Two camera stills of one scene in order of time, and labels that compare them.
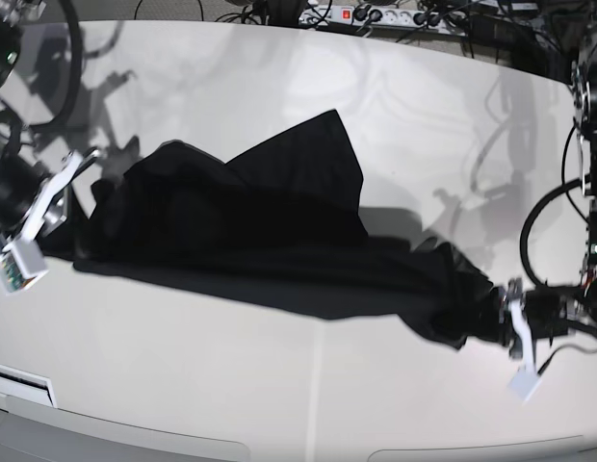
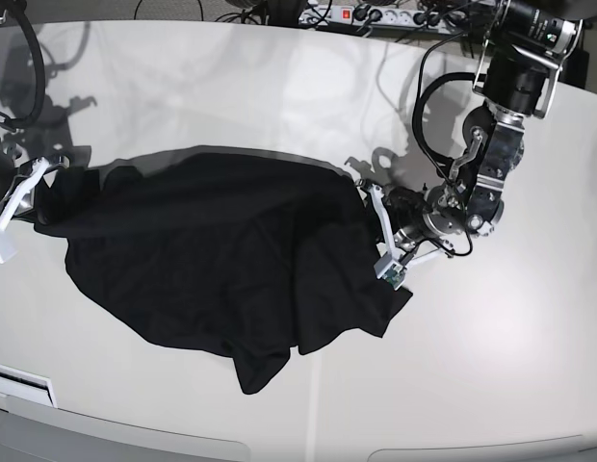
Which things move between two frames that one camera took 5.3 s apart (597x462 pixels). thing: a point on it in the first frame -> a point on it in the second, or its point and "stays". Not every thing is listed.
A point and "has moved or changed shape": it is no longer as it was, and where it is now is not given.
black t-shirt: x=281 y=226 has moved or changed shape
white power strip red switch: x=399 y=17 stays
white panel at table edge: x=23 y=385 stays
